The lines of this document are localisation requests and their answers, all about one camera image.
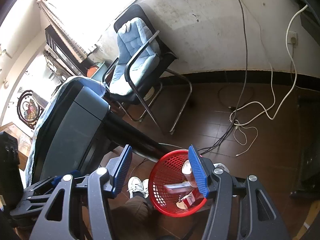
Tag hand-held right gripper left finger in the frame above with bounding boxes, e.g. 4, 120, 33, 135
29, 144, 133, 240

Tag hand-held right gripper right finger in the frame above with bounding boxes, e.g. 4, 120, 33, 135
188, 144, 292, 240

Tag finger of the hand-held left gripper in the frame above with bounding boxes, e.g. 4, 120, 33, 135
10, 171, 83, 222

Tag clear plastic bottle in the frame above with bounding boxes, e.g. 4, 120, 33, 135
182, 159, 198, 188

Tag pink plastic wrapper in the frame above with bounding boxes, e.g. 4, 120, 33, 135
164, 182, 193, 194

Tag red and white cigarette carton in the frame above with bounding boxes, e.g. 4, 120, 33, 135
180, 189, 206, 209

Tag red plastic mesh basket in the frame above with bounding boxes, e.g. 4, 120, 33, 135
148, 149, 208, 217

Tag person's trouser leg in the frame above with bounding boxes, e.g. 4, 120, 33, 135
110, 195, 157, 240

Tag grey round table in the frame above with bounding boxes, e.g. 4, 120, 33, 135
31, 81, 173, 185

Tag round embroidered wooden table screen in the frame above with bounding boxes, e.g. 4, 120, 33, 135
17, 89, 44, 130

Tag black office chair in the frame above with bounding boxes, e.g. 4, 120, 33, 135
102, 4, 193, 135

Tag dark wooden cabinet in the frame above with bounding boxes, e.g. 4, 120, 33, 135
289, 90, 320, 200

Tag light blue chair cushion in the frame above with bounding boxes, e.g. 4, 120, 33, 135
109, 17, 160, 96

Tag dark carved cabinet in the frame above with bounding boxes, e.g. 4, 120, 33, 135
44, 25, 85, 77

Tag beige patterned window curtain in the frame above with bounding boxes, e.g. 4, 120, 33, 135
36, 0, 98, 63

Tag black floor cables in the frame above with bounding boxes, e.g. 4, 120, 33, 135
197, 107, 237, 155

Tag thin white cable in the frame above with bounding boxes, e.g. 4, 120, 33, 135
234, 121, 258, 157

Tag grey cable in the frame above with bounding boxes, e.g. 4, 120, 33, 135
229, 0, 249, 110

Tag white power cable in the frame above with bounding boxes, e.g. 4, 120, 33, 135
229, 4, 308, 127

